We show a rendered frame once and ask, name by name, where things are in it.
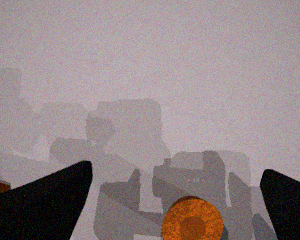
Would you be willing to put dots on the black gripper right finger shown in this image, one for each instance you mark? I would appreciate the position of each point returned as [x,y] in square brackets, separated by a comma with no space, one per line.
[282,199]

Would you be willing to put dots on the orange knob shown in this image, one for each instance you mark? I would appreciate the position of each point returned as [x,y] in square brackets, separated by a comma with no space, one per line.
[192,218]

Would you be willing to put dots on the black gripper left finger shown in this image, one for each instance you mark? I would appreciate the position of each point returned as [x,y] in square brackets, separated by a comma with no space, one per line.
[47,208]

